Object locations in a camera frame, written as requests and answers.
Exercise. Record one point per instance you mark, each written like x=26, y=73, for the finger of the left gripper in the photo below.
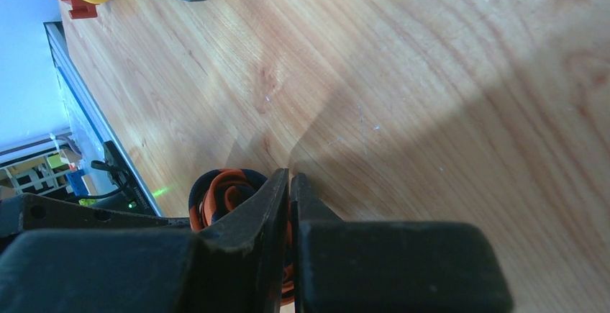
x=27, y=213

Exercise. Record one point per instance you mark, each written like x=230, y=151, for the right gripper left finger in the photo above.
x=121, y=264

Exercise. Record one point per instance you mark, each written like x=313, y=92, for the aluminium table edge rail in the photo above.
x=88, y=125

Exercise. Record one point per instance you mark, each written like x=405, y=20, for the orange navy striped tie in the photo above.
x=220, y=192

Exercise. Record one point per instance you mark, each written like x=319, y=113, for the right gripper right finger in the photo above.
x=390, y=266

